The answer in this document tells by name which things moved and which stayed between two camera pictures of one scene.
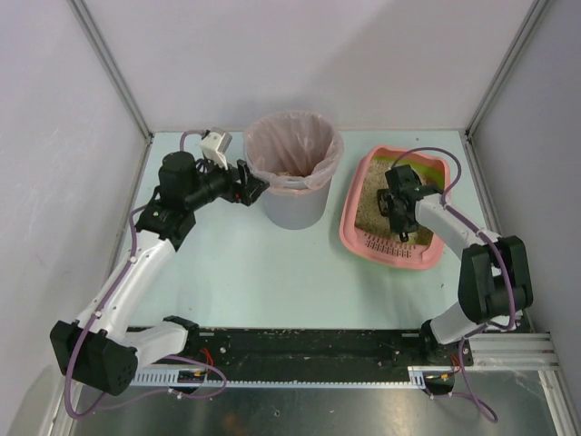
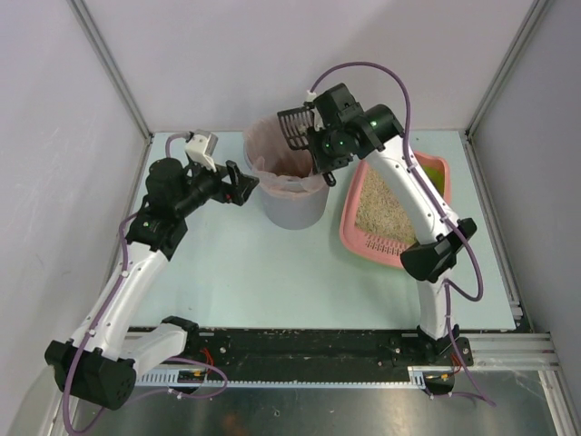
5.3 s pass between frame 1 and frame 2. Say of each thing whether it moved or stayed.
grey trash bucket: stayed
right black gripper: moved
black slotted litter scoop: moved
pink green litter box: stayed
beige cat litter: stayed
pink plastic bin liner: stayed
